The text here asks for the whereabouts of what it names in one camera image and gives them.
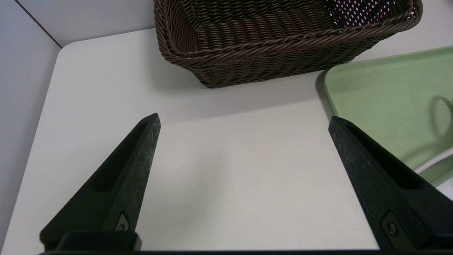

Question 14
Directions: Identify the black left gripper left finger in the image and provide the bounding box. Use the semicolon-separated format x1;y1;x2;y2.
40;113;161;251

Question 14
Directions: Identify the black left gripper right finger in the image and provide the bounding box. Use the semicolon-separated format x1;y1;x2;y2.
328;116;453;251

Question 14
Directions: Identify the white power strip with cable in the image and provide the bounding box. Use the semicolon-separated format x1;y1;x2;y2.
413;147;453;200

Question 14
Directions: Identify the dark brown wicker basket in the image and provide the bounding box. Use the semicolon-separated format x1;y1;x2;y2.
153;0;423;89

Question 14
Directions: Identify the light green plastic tray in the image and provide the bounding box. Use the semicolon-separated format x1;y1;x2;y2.
323;46;453;188

